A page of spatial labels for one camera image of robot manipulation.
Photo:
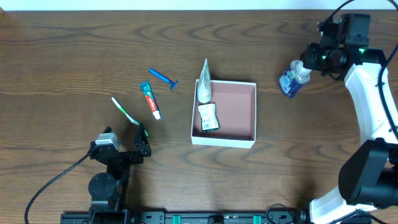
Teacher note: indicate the green white labelled packet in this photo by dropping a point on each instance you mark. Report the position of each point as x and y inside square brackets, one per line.
[209, 121]

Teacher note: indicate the blue disposable razor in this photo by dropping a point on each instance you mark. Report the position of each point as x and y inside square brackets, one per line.
[163, 78]

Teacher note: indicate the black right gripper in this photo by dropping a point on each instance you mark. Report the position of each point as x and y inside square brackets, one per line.
[310, 56]

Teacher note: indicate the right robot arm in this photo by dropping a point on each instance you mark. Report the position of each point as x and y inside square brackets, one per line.
[368, 180]

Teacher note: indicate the clear blue soap pump bottle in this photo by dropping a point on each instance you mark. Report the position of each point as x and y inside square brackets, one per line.
[294, 78]

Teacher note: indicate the white box with pink interior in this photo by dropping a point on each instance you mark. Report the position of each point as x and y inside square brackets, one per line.
[235, 107]

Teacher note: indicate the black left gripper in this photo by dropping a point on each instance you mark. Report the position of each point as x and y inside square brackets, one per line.
[123, 156]

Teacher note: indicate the white squeeze tube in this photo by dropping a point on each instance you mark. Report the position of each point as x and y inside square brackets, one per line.
[204, 84]

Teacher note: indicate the black mounting rail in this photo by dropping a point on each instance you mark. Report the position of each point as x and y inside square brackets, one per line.
[186, 217]

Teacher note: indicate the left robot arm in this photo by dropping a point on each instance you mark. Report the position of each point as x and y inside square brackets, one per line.
[108, 189]

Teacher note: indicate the green white toothbrush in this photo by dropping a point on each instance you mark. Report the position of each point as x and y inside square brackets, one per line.
[128, 116]

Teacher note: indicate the red green toothpaste tube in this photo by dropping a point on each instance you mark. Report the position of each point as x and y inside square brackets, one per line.
[147, 91]

